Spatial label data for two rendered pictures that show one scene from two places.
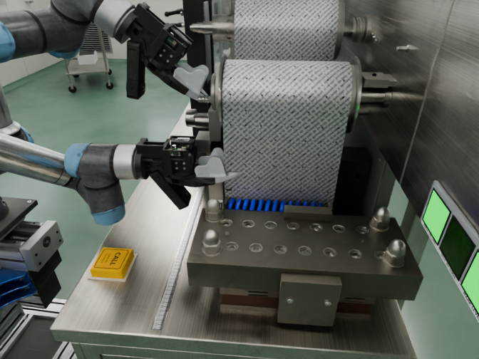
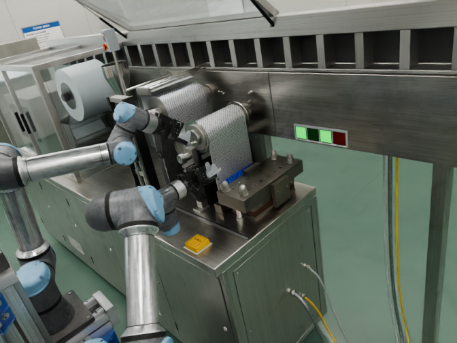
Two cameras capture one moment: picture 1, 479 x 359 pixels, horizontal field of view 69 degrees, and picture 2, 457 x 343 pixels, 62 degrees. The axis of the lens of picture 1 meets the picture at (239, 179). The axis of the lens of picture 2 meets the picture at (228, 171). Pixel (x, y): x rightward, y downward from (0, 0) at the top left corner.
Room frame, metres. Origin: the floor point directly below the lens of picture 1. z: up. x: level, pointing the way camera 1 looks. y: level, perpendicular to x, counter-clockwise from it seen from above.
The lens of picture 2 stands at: (-0.45, 1.04, 1.80)
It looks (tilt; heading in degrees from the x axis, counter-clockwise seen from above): 26 degrees down; 315
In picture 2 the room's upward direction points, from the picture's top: 11 degrees counter-clockwise
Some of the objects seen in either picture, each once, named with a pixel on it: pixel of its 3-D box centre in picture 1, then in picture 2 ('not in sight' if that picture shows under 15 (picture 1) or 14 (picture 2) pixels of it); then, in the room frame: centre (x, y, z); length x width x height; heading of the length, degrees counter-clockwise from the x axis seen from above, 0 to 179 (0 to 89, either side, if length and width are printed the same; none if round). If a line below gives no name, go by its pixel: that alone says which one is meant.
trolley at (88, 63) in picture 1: (84, 46); not in sight; (5.06, 2.16, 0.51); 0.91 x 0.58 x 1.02; 19
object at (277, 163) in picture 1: (280, 167); (232, 156); (0.62, -0.09, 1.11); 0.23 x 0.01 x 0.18; 85
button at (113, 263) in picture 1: (112, 262); (197, 243); (0.55, 0.28, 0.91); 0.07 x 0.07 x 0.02; 85
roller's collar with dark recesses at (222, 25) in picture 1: (225, 28); (153, 114); (0.94, 0.04, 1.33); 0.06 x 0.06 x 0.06; 85
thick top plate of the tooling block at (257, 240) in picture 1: (297, 249); (261, 181); (0.50, -0.11, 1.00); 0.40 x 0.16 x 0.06; 85
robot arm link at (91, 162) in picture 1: (96, 162); (162, 199); (0.65, 0.31, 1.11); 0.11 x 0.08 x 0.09; 85
